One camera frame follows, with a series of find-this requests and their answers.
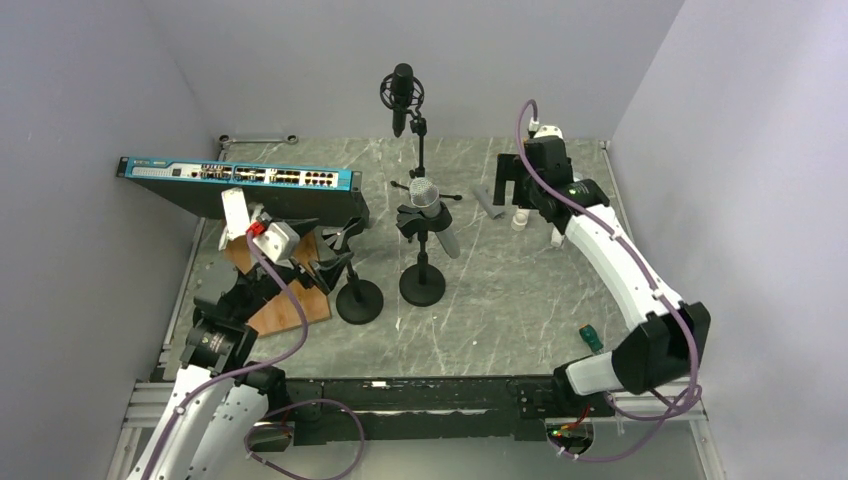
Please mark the white pipe fitting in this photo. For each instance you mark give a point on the white pipe fitting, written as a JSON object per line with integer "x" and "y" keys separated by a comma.
{"x": 520, "y": 219}

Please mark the left black round-base mic stand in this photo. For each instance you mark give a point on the left black round-base mic stand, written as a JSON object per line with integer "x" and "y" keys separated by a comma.
{"x": 359, "y": 301}

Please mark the black round-base mic stand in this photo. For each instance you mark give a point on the black round-base mic stand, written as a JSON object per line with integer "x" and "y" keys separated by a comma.
{"x": 421, "y": 284}
{"x": 359, "y": 301}

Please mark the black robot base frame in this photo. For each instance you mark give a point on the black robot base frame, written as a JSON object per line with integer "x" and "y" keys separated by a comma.
{"x": 317, "y": 411}

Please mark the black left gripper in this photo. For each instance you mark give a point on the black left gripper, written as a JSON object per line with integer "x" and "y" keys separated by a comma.
{"x": 326, "y": 275}

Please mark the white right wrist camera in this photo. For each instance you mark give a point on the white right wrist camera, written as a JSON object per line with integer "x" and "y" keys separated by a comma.
{"x": 537, "y": 130}

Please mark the centre black round-base mic stand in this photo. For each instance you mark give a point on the centre black round-base mic stand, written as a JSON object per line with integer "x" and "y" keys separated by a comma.
{"x": 421, "y": 284}

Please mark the black condenser microphone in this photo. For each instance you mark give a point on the black condenser microphone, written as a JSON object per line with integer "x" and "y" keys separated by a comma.
{"x": 401, "y": 90}

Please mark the black tripod shock-mount stand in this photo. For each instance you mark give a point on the black tripod shock-mount stand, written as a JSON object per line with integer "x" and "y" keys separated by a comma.
{"x": 414, "y": 119}

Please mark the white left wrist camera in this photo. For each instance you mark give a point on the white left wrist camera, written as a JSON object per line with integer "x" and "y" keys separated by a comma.
{"x": 275, "y": 240}

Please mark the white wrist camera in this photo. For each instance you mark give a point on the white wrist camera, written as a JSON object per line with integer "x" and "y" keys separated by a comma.
{"x": 537, "y": 130}
{"x": 275, "y": 240}

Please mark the grey pipe piece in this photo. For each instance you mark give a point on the grey pipe piece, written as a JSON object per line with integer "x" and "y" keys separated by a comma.
{"x": 486, "y": 202}

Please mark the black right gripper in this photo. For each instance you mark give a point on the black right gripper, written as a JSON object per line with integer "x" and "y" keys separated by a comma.
{"x": 511, "y": 168}

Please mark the silver combination wrench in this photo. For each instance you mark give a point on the silver combination wrench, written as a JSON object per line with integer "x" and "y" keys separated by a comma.
{"x": 227, "y": 140}

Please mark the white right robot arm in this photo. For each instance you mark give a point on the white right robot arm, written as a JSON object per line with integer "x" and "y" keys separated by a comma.
{"x": 666, "y": 335}

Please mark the wooden board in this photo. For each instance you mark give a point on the wooden board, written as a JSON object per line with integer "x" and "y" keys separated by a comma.
{"x": 279, "y": 314}

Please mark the white plastic clip part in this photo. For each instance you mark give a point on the white plastic clip part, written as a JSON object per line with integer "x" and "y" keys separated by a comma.
{"x": 239, "y": 215}

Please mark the blue network switch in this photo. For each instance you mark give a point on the blue network switch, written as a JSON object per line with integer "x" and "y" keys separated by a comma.
{"x": 334, "y": 196}

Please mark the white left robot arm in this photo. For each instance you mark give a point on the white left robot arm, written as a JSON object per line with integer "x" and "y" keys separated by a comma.
{"x": 218, "y": 394}

